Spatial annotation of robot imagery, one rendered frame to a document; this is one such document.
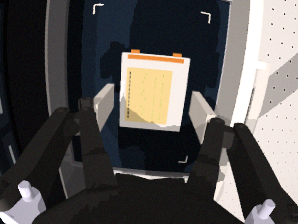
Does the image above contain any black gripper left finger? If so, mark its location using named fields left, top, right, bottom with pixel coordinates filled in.
left=0, top=83, right=128, bottom=224

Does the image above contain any grey flat base plate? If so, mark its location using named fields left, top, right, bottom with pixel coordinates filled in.
left=215, top=0, right=298, bottom=223

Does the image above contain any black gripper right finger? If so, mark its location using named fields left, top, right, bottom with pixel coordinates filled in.
left=170, top=91, right=298, bottom=224

